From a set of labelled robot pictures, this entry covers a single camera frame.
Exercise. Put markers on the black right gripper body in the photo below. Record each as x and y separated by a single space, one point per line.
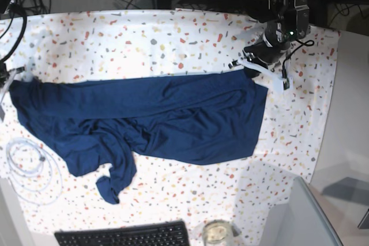
4 75

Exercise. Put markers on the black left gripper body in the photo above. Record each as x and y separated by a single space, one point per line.
266 51

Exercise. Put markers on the dark blue t-shirt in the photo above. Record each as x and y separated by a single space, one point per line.
196 119

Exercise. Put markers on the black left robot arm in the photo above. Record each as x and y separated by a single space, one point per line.
287 24

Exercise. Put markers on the terrazzo patterned table cloth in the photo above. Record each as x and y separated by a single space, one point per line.
77 47

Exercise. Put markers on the clear glass jar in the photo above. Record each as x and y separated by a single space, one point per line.
218 232

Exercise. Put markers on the black computer keyboard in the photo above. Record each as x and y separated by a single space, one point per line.
169 233

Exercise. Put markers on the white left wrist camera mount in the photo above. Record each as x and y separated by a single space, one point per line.
255 66

